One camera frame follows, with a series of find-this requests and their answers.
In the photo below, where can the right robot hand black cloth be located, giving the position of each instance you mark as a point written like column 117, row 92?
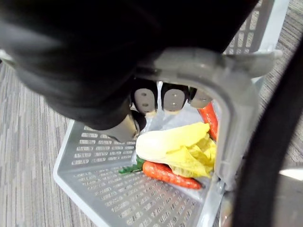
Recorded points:
column 82, row 59

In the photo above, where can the grey plastic perforated basket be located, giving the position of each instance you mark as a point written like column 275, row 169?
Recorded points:
column 113, row 189

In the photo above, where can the clear plastic bag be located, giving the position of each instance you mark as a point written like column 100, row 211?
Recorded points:
column 165, row 121

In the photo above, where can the yellow white napa cabbage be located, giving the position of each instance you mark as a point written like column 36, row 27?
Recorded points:
column 165, row 144

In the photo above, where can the orange carrot with green top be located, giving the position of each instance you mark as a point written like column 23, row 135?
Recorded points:
column 165, row 173

